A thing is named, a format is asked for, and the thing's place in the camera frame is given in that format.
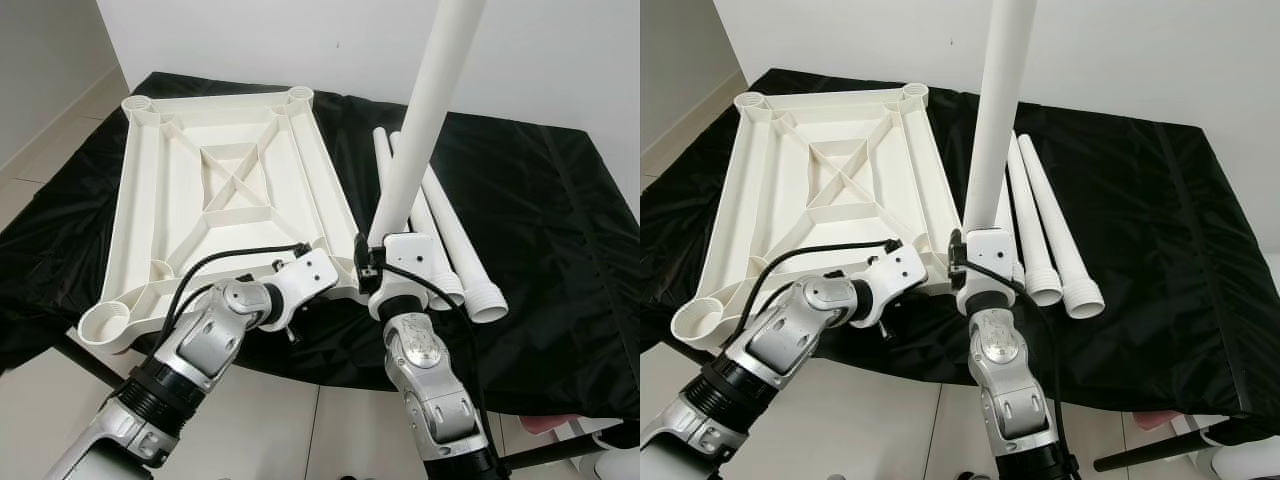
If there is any white plastic children table top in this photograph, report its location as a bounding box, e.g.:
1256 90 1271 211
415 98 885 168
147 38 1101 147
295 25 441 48
78 85 376 353
670 82 966 353

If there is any black cloth table cover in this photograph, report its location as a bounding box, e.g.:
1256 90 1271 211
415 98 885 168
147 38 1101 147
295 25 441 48
640 68 1280 421
0 72 641 421

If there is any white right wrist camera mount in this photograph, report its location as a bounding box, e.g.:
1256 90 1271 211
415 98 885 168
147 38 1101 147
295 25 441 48
957 228 1026 313
370 232 439 321

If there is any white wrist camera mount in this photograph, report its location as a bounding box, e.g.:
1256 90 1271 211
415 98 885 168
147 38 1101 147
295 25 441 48
370 232 439 321
262 247 339 326
850 243 929 323
957 228 1026 313

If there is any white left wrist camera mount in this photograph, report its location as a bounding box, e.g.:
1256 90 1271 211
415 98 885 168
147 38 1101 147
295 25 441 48
850 243 929 323
262 247 339 326

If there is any black table frame bar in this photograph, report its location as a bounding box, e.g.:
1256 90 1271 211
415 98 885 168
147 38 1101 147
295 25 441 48
50 333 113 389

